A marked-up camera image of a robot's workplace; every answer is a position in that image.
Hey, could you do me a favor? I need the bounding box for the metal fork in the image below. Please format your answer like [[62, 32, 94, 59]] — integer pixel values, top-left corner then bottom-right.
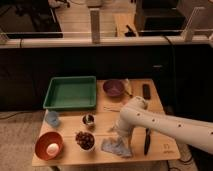
[[103, 107, 120, 112]]

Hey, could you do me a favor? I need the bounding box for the white post on rail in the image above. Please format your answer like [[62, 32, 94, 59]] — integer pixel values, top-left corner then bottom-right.
[[90, 8, 100, 44]]

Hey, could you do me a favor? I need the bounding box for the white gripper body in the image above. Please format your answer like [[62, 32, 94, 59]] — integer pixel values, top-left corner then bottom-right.
[[114, 126, 132, 147]]

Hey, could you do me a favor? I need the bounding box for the orange bowl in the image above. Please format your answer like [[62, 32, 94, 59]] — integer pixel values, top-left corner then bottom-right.
[[35, 132, 63, 161]]

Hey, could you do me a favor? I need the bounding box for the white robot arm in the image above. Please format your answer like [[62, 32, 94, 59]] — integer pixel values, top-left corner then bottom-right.
[[115, 96, 213, 154]]

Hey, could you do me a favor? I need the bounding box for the green plastic tray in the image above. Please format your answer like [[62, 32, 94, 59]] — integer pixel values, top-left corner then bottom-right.
[[43, 76, 97, 111]]

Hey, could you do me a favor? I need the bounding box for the blue cloth towel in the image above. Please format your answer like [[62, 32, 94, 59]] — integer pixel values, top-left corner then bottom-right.
[[101, 137, 132, 158]]

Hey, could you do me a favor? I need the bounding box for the light blue cup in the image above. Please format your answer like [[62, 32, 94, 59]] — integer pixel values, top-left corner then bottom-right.
[[45, 111, 60, 127]]

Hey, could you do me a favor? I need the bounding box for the white egg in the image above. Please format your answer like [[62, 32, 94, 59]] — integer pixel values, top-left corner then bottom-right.
[[46, 143, 59, 156]]

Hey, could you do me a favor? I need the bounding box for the black monitor left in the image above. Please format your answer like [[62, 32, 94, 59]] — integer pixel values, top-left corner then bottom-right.
[[0, 0, 63, 39]]

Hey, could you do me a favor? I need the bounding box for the purple bowl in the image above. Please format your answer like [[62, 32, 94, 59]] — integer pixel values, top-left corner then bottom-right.
[[103, 79, 125, 97]]

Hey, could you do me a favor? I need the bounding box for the black handled knife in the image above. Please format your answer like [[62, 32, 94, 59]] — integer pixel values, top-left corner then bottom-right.
[[144, 128, 151, 155]]

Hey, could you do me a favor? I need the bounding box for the black remote block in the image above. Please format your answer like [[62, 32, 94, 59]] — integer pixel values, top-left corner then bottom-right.
[[142, 84, 151, 100]]

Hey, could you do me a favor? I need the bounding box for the small dark cup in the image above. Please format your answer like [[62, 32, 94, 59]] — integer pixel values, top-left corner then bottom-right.
[[82, 114, 95, 128]]

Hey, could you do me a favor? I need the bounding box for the black box right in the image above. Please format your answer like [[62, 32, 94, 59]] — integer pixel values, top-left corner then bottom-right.
[[134, 0, 185, 36]]

